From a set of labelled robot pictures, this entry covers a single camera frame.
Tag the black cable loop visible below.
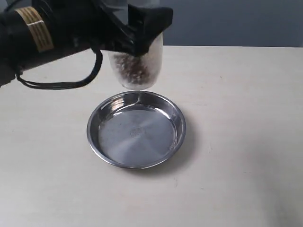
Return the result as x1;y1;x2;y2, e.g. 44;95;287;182
15;46;104;90

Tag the round stainless steel plate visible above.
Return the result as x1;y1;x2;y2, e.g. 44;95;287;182
86;91;187;170

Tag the clear plastic bottle with grains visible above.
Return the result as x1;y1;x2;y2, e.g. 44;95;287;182
106;0;164;90

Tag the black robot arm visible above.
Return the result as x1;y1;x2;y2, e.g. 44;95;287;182
0;0;173;90

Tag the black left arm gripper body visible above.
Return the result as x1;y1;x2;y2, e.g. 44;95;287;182
33;0;137;56

